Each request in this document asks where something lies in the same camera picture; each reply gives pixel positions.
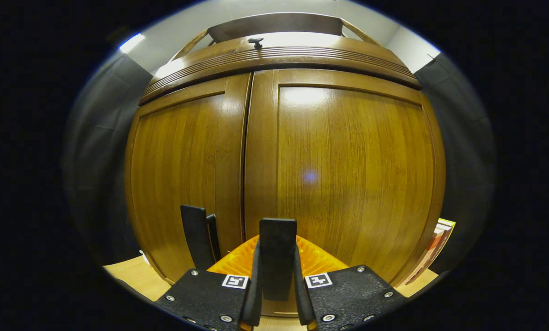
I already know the wooden shoe cabinet door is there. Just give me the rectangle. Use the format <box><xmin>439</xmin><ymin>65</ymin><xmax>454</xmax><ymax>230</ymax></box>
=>
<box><xmin>126</xmin><ymin>74</ymin><xmax>252</xmax><ymax>283</ymax></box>
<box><xmin>245</xmin><ymin>69</ymin><xmax>446</xmax><ymax>318</ymax></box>

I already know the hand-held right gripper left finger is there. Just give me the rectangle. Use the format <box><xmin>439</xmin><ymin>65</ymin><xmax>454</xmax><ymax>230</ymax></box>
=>
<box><xmin>154</xmin><ymin>235</ymin><xmax>263</xmax><ymax>331</ymax></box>

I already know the black door handle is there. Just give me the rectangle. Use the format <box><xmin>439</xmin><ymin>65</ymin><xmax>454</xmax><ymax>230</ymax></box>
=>
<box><xmin>259</xmin><ymin>218</ymin><xmax>298</xmax><ymax>302</ymax></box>
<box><xmin>181</xmin><ymin>205</ymin><xmax>221</xmax><ymax>271</ymax></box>

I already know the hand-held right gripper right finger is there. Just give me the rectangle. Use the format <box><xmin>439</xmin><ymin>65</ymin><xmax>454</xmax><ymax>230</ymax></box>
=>
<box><xmin>293</xmin><ymin>234</ymin><xmax>408</xmax><ymax>331</ymax></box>

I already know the wooden double-door shoe cabinet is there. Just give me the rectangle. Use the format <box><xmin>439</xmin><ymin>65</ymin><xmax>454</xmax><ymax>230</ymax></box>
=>
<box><xmin>125</xmin><ymin>12</ymin><xmax>446</xmax><ymax>318</ymax></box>

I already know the wooden cabinet drawer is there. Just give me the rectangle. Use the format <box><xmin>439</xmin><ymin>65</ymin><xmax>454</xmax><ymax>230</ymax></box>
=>
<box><xmin>139</xmin><ymin>36</ymin><xmax>422</xmax><ymax>106</ymax></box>

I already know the white and red book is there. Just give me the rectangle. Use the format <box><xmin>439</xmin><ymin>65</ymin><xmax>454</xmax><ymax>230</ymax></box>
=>
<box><xmin>406</xmin><ymin>225</ymin><xmax>452</xmax><ymax>285</ymax></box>

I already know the ceiling light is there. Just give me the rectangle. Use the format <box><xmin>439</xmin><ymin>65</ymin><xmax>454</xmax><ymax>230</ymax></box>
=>
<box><xmin>119</xmin><ymin>33</ymin><xmax>145</xmax><ymax>54</ymax></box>

